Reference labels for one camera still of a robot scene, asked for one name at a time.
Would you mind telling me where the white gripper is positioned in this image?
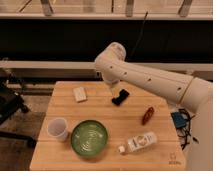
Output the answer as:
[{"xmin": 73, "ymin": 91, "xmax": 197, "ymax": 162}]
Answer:
[{"xmin": 102, "ymin": 73, "xmax": 120, "ymax": 97}]

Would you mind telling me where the white sponge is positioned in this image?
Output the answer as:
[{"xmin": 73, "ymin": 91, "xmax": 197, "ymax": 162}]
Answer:
[{"xmin": 73, "ymin": 87, "xmax": 87, "ymax": 102}]

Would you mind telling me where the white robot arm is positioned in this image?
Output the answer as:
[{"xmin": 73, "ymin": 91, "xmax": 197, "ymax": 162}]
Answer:
[{"xmin": 94, "ymin": 42, "xmax": 213, "ymax": 171}]

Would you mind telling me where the green ceramic bowl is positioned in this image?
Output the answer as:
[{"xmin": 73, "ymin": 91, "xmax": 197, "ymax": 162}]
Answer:
[{"xmin": 70, "ymin": 120, "xmax": 108, "ymax": 158}]

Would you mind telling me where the black smartphone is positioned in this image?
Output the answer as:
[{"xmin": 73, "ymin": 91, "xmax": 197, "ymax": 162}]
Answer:
[{"xmin": 112, "ymin": 89, "xmax": 129, "ymax": 106}]

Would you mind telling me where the white plastic bottle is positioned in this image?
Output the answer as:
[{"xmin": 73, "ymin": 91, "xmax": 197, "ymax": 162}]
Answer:
[{"xmin": 118, "ymin": 132, "xmax": 158, "ymax": 154}]

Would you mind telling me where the translucent plastic cup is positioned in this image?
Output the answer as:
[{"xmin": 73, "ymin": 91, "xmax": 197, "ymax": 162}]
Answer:
[{"xmin": 47, "ymin": 117, "xmax": 68, "ymax": 142}]

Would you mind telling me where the blue power adapter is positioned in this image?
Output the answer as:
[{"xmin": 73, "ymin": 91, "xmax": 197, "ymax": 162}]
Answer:
[{"xmin": 171, "ymin": 112, "xmax": 186, "ymax": 129}]

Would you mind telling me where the black office chair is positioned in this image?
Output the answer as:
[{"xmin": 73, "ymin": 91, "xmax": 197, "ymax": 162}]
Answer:
[{"xmin": 0, "ymin": 68, "xmax": 37, "ymax": 149}]

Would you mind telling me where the black hanging cable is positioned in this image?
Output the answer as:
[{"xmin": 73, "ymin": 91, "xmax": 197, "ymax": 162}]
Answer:
[{"xmin": 129, "ymin": 10, "xmax": 150, "ymax": 58}]

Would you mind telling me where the black floor cable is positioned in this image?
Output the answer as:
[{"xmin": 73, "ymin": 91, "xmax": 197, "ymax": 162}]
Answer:
[{"xmin": 176, "ymin": 108, "xmax": 201, "ymax": 151}]

